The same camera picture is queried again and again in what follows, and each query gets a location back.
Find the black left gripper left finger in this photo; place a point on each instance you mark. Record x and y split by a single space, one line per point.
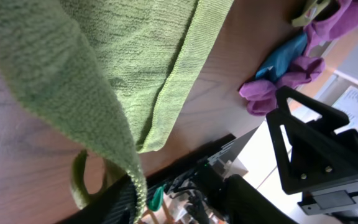
245 205

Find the light green cloth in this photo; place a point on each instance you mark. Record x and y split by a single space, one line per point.
111 76

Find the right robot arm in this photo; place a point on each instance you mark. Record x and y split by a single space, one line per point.
201 176

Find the blue cloth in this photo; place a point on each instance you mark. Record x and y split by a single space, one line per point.
278 62

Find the olive green cloth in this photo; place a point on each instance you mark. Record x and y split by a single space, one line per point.
311 9

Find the purple cloth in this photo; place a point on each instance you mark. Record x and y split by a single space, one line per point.
338 19

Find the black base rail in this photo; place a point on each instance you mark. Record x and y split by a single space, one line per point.
118 203

